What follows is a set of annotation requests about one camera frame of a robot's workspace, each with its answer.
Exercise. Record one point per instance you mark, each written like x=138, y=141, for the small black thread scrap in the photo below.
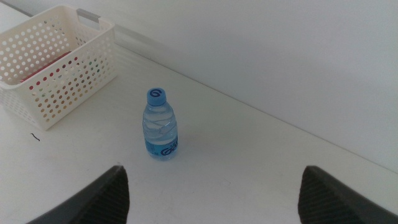
x=35, y=137

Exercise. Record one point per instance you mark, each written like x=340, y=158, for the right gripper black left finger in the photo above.
x=102, y=199

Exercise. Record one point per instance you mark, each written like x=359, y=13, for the small water bottle blue cap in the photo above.
x=160, y=124

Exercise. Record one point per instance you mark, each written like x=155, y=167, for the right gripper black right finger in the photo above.
x=326, y=202

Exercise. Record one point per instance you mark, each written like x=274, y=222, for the red soda can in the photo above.
x=46, y=66

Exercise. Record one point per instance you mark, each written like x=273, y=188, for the white perforated plastic basket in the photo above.
x=77, y=90

